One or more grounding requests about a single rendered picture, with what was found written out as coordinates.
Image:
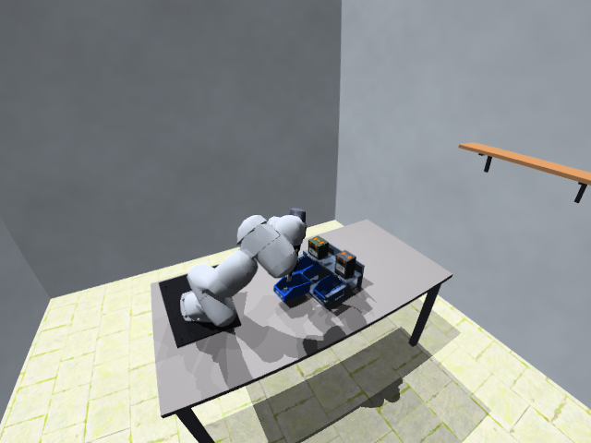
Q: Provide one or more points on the blue open-front bin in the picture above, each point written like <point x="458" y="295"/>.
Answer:
<point x="325" y="286"/>
<point x="309" y="266"/>
<point x="298" y="286"/>

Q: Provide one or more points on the dark grey shelf rack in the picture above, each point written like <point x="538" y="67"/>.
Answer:
<point x="329" y="261"/>

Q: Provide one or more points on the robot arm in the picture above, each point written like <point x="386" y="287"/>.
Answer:
<point x="271" y="243"/>

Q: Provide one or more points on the black tool case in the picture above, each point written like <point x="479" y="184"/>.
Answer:
<point x="345" y="263"/>

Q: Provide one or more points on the dark green tool case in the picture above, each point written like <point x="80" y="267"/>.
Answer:
<point x="318" y="247"/>

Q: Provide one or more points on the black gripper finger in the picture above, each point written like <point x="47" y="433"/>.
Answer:
<point x="289" y="276"/>

